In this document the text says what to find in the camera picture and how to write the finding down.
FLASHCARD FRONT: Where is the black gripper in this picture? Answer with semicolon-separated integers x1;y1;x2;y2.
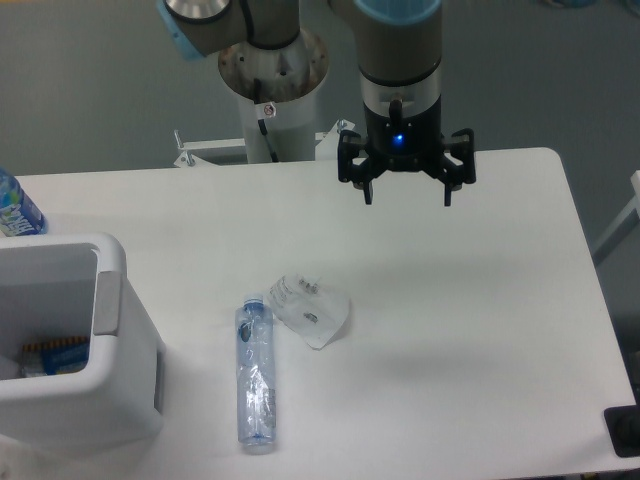
337;98;476;207

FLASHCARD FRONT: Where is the clear plastic bag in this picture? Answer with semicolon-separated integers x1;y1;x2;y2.
267;274;350;350

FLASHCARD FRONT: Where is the clear plastic bottle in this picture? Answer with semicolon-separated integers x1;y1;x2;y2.
235;293;277;454

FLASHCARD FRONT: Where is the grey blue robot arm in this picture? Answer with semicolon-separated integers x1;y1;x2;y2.
157;1;476;200

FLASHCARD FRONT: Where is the white trash can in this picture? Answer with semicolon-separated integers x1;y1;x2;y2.
1;234;165;449

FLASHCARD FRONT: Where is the black table clamp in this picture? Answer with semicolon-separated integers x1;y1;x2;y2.
604;405;639;458

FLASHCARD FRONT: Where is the blue labelled water bottle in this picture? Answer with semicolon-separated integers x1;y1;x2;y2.
1;169;48;237

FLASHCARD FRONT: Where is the blue snack wrapper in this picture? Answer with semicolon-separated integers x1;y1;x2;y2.
20;336;90;378

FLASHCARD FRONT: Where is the white middle base bracket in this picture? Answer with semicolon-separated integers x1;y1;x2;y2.
315;119;356;162

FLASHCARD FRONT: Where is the white base bracket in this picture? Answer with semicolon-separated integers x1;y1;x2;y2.
173;129;247;168
315;119;356;162

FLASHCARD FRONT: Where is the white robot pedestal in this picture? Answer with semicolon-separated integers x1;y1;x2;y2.
218;28;329;164

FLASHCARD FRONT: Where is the black cable on pedestal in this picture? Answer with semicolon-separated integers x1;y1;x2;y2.
252;77;280;164

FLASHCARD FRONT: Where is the white left base bracket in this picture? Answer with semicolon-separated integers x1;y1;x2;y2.
173;129;247;168

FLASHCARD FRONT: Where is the white frame at right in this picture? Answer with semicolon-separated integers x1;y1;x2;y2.
591;170;639;267

